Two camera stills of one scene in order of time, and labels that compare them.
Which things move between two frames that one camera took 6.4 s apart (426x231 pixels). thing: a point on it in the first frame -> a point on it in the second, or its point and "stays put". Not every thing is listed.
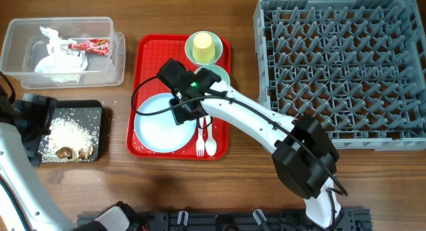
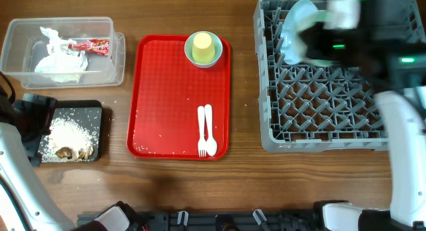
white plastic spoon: [210, 146] stays put
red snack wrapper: [96, 46] stays put
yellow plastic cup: [203, 48] stays put
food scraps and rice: [67, 141] stays put
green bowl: [217, 70] -> [329, 18]
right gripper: [181, 116] -> [314, 34]
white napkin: [65, 64] stays put
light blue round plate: [158, 132] -> [288, 44]
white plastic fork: [200, 143] stays put
